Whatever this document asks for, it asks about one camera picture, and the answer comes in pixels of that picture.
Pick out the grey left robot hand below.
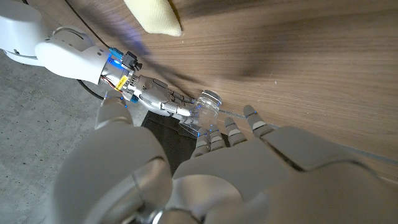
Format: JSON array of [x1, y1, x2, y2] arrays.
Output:
[[51, 90, 398, 224]]

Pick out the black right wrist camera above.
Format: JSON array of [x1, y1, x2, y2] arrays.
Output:
[[121, 51, 143, 72]]

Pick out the clear glass cup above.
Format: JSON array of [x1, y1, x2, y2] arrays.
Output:
[[178, 89, 223, 138]]

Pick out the yellow sponge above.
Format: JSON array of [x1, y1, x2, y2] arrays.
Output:
[[123, 0, 183, 37]]

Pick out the black backdrop cloth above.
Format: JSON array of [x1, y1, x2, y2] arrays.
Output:
[[141, 111, 231, 175]]

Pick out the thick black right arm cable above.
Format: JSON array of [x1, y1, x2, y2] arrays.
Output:
[[76, 79, 106, 101]]

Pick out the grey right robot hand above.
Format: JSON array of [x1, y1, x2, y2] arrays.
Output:
[[127, 74, 197, 118]]

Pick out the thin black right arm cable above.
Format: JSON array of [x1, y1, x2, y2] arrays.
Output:
[[63, 0, 110, 50]]

